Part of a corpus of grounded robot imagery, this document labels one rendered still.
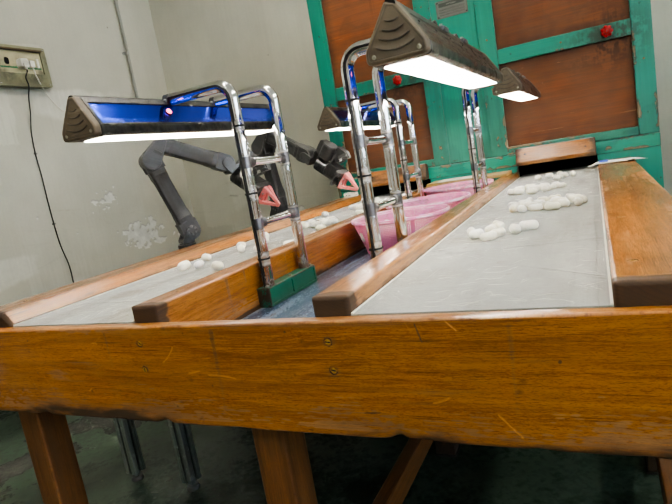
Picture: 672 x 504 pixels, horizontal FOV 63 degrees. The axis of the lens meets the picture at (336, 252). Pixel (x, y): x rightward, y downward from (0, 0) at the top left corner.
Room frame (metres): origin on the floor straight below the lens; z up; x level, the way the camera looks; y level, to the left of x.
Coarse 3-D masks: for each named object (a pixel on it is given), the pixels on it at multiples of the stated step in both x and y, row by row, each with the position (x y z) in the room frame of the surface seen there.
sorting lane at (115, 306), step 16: (272, 240) 1.59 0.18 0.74; (224, 256) 1.42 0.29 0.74; (240, 256) 1.37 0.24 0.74; (176, 272) 1.29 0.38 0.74; (192, 272) 1.24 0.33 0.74; (208, 272) 1.20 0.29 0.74; (128, 288) 1.17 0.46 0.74; (144, 288) 1.14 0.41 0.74; (160, 288) 1.10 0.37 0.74; (80, 304) 1.08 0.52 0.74; (96, 304) 1.05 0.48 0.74; (112, 304) 1.02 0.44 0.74; (128, 304) 0.99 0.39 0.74; (32, 320) 1.00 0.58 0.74; (48, 320) 0.97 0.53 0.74; (64, 320) 0.95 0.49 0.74; (80, 320) 0.92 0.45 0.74; (96, 320) 0.90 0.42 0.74; (112, 320) 0.88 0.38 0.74; (128, 320) 0.86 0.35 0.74
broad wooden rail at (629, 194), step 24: (600, 168) 1.81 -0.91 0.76; (624, 168) 1.68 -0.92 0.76; (624, 192) 1.16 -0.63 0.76; (648, 192) 1.10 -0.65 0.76; (624, 216) 0.89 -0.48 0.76; (648, 216) 0.85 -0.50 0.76; (624, 240) 0.71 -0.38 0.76; (648, 240) 0.69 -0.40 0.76; (624, 264) 0.60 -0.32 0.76; (648, 264) 0.58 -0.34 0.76; (624, 288) 0.54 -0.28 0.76; (648, 288) 0.53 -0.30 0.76
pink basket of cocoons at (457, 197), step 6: (456, 192) 1.79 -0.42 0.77; (462, 192) 1.76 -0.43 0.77; (468, 192) 1.71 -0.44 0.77; (414, 198) 1.84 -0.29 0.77; (420, 198) 1.84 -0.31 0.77; (426, 198) 1.84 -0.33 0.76; (432, 198) 1.84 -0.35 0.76; (438, 198) 1.83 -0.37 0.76; (444, 198) 1.82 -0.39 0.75; (450, 198) 1.80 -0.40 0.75; (456, 198) 1.60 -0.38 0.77; (462, 198) 1.61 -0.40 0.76; (408, 204) 1.83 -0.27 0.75; (420, 204) 1.84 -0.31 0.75; (426, 204) 1.59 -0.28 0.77; (450, 204) 1.60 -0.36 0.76; (456, 204) 1.61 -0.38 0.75; (426, 210) 1.60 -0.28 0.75
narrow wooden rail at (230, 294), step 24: (360, 216) 1.60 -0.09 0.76; (312, 240) 1.29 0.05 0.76; (336, 240) 1.41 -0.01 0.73; (360, 240) 1.54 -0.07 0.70; (240, 264) 1.08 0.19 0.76; (288, 264) 1.18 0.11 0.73; (336, 264) 1.38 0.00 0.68; (192, 288) 0.91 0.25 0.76; (216, 288) 0.95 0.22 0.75; (240, 288) 1.01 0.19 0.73; (144, 312) 0.83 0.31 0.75; (168, 312) 0.84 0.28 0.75; (192, 312) 0.89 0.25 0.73; (216, 312) 0.94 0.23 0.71; (240, 312) 1.00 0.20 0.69
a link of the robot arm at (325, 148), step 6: (318, 144) 2.22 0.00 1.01; (324, 144) 2.19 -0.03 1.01; (330, 144) 2.20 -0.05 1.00; (318, 150) 2.22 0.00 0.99; (324, 150) 2.19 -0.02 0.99; (330, 150) 2.18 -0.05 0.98; (300, 156) 2.25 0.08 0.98; (306, 156) 2.23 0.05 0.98; (312, 156) 2.23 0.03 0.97; (324, 156) 2.20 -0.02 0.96; (330, 156) 2.20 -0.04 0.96; (306, 162) 2.24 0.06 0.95; (312, 162) 2.25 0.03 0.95
